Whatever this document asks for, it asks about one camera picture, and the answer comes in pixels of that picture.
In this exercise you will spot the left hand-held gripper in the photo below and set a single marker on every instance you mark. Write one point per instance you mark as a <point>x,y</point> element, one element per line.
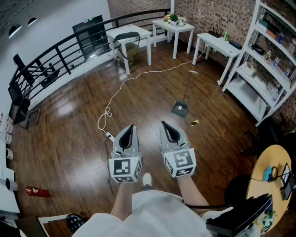
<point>122,166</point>

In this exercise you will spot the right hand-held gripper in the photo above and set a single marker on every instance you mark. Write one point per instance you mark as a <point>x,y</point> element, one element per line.
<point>182,159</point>

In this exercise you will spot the black Puma bag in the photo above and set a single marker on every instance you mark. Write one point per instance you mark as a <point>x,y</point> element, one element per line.
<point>126,36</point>

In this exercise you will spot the person's left forearm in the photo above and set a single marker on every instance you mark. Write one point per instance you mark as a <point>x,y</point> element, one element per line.
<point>122,201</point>

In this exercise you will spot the person's right forearm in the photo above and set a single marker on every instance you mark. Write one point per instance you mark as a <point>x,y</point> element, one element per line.
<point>190,192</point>

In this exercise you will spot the white power strip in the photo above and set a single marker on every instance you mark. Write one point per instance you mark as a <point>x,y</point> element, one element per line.
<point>109,136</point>

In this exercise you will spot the small gold packet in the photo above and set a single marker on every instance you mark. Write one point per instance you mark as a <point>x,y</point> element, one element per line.
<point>194,122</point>

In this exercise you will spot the person's left white shoe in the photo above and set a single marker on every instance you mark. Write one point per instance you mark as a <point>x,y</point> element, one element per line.
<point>147,178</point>

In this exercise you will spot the person's black trousers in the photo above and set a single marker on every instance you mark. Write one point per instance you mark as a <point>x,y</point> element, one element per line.
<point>146,188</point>

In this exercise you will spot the person's white shirt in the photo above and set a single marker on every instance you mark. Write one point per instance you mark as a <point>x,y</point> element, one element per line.
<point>150,215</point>

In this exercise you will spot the white shelf rack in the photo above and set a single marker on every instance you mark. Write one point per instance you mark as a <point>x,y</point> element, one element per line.
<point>247,92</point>

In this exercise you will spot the cardboard box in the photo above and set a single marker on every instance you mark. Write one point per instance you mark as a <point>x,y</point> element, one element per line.
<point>133,52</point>

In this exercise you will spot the black office chair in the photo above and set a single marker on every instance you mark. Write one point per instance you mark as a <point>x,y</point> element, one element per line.
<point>263,136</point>

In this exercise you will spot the black dotted slipper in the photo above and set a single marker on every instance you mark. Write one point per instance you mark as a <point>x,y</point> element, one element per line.
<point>75,222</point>

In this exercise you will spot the round wooden table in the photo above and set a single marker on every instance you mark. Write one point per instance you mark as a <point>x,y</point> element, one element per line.
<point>266,162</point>

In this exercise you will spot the red fire extinguisher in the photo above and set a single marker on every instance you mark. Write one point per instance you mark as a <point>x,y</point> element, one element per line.
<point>38,192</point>

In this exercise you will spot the white long narrow table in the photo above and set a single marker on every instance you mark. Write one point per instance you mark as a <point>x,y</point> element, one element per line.
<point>219,45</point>

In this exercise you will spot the blue cloth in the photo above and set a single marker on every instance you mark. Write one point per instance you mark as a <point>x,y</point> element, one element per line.
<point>267,173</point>

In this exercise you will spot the white square table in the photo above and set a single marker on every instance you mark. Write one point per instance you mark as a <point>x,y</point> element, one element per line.
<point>143,32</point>

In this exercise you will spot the black equipment bag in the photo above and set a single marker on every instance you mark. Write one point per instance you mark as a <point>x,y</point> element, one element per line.
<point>238,220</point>

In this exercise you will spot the white table with plants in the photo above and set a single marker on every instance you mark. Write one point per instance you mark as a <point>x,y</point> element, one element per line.
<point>182,27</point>

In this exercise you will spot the black cabinet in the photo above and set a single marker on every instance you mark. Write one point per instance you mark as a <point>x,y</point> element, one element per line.
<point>90,37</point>

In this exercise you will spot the black router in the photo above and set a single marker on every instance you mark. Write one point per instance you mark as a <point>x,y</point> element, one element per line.
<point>215,34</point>

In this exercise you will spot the flat black box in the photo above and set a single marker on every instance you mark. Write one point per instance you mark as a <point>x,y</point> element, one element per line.
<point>235,44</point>

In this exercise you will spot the black metal railing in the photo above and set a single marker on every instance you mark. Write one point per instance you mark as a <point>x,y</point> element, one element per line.
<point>69,41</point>

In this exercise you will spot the green bottle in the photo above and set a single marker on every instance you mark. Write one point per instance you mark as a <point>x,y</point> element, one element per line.
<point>225,35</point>

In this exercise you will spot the white flower pot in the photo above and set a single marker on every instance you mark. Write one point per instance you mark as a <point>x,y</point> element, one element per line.
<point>181,21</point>

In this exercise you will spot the pink flower pot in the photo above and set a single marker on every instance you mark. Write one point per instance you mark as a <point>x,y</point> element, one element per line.
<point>165,19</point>

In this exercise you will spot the green potted plant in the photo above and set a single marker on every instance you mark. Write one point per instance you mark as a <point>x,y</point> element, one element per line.
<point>174,18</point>

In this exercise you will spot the white mug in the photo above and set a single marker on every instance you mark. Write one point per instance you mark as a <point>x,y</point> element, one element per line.
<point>9,154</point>

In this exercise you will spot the black tablet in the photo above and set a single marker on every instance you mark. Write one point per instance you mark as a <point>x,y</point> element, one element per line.
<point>287,182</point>

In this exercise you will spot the clear plastic bottle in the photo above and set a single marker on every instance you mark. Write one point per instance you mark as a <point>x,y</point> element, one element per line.
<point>277,63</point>
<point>268,56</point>

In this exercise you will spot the white low cabinet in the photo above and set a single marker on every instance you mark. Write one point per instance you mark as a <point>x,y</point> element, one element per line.
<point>7,199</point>

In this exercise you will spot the black metal-frame chair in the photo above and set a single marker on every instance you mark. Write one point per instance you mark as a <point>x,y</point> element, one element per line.
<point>19,108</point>

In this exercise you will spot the white cylinder camera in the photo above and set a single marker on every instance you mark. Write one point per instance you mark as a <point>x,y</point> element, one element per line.
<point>11,184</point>

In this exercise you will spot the arched wall light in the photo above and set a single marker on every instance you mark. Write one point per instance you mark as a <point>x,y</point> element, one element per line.
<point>14,30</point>
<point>32,21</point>

